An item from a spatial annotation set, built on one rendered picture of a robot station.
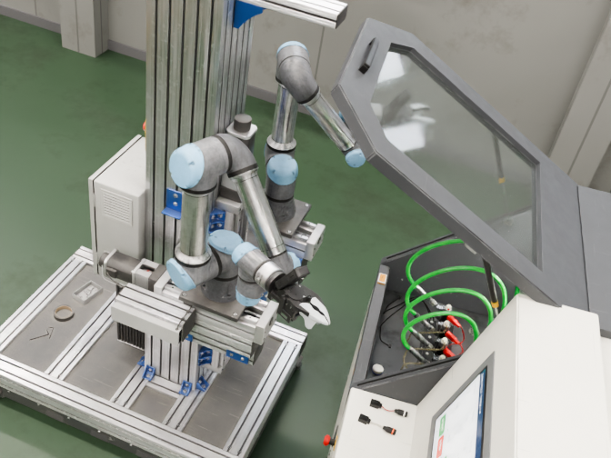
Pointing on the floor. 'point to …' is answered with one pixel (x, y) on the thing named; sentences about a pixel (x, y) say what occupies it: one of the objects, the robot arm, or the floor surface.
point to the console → (534, 384)
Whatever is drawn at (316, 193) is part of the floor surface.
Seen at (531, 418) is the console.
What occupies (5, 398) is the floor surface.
